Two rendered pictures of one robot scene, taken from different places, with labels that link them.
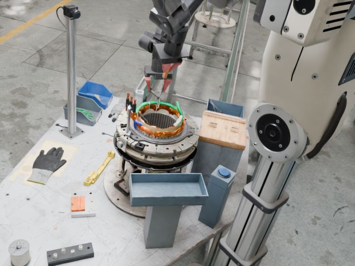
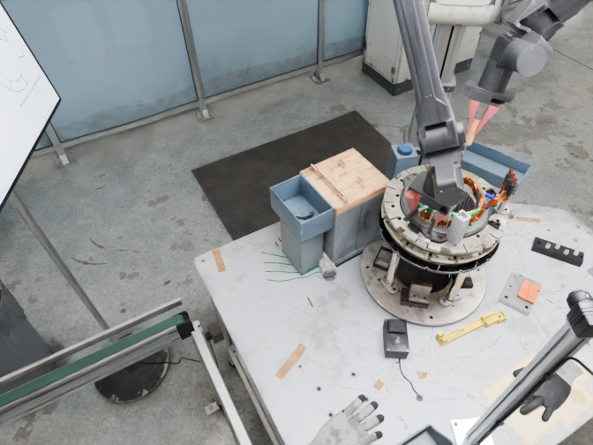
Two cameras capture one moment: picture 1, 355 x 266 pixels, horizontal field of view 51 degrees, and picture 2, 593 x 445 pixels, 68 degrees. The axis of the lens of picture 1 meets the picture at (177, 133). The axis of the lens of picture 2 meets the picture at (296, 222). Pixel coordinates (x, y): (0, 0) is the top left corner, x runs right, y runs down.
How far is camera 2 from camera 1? 2.01 m
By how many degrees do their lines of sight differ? 82
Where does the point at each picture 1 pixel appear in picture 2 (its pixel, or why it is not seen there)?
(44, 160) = (551, 388)
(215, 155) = not seen: hidden behind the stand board
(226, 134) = (356, 167)
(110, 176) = (467, 303)
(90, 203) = (514, 285)
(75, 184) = (515, 326)
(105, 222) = (503, 261)
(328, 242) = (157, 252)
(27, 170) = (578, 393)
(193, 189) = not seen: hidden behind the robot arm
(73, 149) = (491, 392)
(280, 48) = not seen: outside the picture
